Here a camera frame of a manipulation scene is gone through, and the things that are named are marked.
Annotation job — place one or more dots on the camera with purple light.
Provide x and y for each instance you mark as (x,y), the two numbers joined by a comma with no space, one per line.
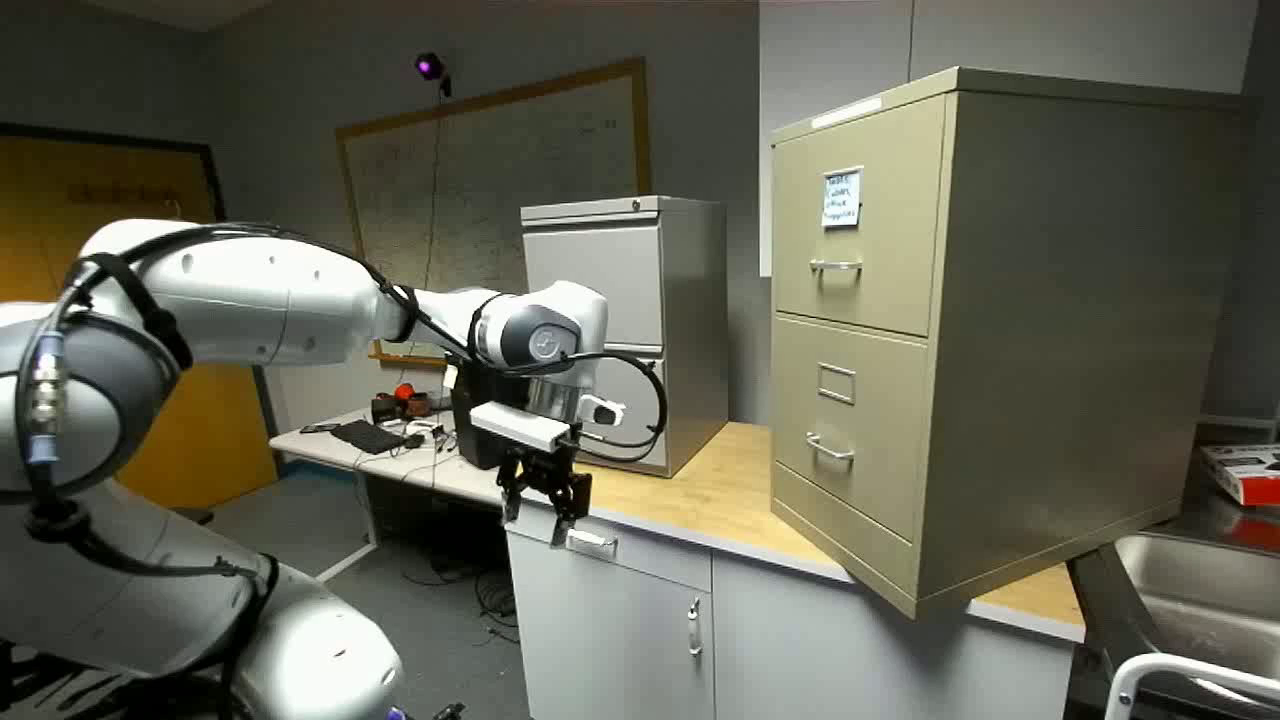
(429,64)

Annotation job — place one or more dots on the grey counter cabinet door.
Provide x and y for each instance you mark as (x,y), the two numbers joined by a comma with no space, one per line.
(601,641)

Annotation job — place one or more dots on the white blue paper label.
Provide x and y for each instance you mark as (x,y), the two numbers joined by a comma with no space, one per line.
(842,199)

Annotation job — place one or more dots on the grey counter drawer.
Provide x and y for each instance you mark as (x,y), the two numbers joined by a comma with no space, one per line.
(655,551)

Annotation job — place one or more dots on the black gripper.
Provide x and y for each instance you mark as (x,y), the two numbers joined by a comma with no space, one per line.
(544,475)

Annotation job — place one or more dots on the black keyboard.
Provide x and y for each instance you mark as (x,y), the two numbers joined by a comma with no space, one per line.
(373,437)

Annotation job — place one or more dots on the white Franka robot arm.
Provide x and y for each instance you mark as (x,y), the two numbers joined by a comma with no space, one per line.
(265,303)

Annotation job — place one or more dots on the beige filing cabinet body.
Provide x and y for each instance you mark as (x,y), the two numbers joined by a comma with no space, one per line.
(1064,347)

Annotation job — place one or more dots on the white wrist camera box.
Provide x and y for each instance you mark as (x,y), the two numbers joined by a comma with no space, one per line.
(521,424)

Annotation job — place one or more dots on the grey counter cabinet wooden top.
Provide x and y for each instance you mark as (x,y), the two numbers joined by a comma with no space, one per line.
(803,641)

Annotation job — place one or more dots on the red desk object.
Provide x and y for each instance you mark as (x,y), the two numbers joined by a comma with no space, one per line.
(402,396)

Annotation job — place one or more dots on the stainless steel sink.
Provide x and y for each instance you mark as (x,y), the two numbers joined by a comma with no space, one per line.
(1203,602)

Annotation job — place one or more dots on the grey filing cabinet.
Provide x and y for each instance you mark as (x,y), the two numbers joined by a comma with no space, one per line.
(686,332)

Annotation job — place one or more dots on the wood framed whiteboard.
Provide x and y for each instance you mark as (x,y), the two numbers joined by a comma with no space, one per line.
(532,172)

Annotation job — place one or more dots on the white metal rail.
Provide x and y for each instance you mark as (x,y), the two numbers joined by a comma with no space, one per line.
(1203,670)

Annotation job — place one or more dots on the white desk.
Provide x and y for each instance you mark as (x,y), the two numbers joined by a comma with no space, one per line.
(412,463)

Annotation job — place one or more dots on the yellow door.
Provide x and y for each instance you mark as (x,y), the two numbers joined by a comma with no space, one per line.
(215,441)

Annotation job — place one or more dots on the beige drawer with paper label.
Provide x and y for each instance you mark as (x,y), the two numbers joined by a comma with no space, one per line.
(883,254)

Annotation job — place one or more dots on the red white box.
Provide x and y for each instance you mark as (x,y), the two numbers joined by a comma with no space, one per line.
(1246,475)

